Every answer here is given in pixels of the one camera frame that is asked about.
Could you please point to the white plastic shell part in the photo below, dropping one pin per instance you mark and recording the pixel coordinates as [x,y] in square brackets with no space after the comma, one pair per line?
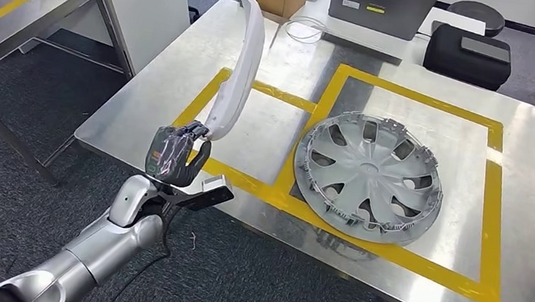
[242,66]

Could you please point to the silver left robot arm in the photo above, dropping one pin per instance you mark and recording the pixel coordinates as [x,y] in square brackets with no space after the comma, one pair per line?
[100,246]

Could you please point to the silver wheel hubcap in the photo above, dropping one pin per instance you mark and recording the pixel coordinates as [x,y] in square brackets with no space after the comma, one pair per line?
[370,176]

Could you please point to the grey laptop with stickers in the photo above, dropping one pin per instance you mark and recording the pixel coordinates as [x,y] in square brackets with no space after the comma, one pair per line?
[384,7]

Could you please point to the black carry case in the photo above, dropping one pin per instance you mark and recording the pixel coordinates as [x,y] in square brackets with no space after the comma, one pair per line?
[453,65]

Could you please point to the dark grey tablet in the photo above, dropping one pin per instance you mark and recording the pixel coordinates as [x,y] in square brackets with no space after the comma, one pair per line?
[485,50]

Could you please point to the black round stool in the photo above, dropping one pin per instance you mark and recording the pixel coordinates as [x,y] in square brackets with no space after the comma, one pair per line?
[477,15]

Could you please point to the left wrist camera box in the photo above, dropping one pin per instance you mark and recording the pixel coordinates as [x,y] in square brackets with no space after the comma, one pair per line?
[215,186]

